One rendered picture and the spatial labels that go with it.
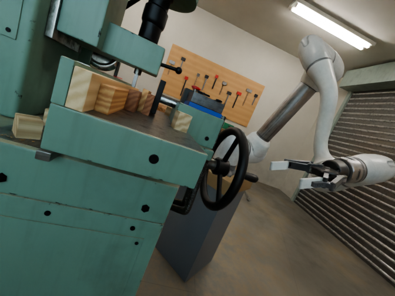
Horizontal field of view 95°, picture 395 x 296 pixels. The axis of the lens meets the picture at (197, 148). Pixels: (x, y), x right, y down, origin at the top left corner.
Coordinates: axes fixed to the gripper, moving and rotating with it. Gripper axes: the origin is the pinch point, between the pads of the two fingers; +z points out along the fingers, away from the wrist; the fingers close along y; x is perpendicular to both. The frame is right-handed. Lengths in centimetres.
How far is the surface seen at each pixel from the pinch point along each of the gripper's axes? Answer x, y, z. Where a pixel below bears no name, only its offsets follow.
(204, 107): -19.4, -3.7, 26.5
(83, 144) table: -16, 20, 48
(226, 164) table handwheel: -1.1, -7.6, 17.0
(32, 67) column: -27, -1, 64
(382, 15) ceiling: -117, -141, -209
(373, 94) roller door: -36, -194, -306
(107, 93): -22, 16, 46
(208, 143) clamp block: -9.6, -2.7, 25.1
